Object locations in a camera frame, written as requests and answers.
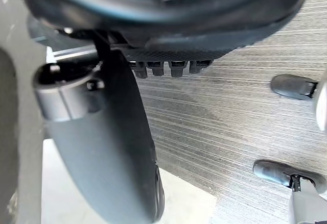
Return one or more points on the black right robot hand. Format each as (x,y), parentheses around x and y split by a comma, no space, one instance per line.
(107,137)

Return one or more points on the grey speckled countertop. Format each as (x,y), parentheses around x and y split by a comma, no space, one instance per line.
(24,106)

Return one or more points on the dark left robot foot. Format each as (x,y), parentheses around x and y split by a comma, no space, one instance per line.
(291,87)

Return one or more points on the silver right robot leg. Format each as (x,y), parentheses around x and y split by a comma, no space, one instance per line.
(306,203)

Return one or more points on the silver robot leg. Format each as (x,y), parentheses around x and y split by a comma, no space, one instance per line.
(322,106)
(306,203)

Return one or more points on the silver left robot leg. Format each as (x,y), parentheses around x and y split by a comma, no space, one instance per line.
(322,106)

